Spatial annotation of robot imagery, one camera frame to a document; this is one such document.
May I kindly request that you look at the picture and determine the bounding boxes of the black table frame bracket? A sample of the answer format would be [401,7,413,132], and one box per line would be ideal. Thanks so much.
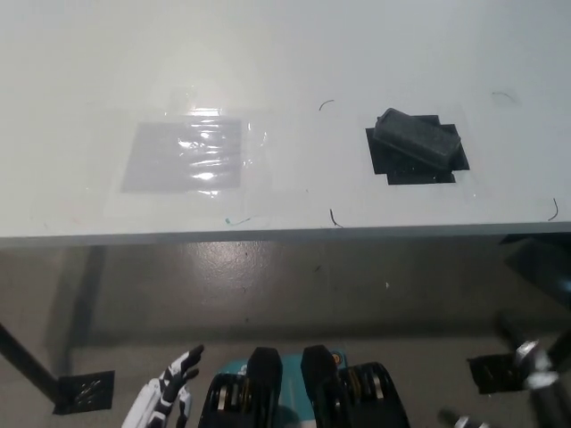
[498,234,571,309]

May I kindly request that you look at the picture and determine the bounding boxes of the black tape mark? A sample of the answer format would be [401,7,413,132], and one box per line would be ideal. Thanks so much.
[365,113,471,187]

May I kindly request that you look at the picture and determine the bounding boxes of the clear plastic film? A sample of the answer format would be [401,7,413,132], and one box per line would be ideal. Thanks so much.
[103,82,311,219]

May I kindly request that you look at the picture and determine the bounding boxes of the dark grey whiteboard eraser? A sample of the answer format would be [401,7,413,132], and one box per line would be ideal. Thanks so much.
[373,107,461,170]

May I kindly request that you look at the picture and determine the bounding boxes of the black teal robot torso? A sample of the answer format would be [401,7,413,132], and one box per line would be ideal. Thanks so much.
[195,343,410,428]

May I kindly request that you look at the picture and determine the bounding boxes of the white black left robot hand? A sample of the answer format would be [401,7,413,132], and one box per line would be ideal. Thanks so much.
[120,343,205,428]

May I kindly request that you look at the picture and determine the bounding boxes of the black table leg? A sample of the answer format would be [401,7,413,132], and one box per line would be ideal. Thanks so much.
[0,320,62,399]
[547,328,571,371]

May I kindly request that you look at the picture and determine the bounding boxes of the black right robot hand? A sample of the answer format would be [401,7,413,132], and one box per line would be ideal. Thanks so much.
[499,311,561,402]

